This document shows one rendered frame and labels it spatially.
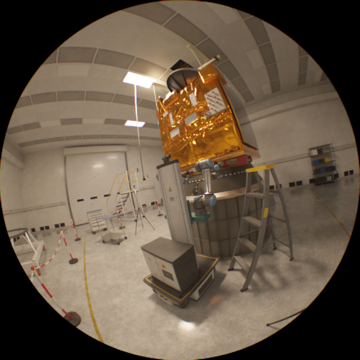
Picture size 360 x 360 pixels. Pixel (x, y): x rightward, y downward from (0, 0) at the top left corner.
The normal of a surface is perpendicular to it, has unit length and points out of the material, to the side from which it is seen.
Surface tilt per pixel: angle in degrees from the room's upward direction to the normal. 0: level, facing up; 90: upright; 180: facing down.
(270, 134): 90
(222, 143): 90
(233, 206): 90
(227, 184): 62
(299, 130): 90
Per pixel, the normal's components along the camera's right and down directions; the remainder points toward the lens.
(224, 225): -0.34, 0.05
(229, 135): -0.72, 0.12
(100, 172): 0.67, -0.15
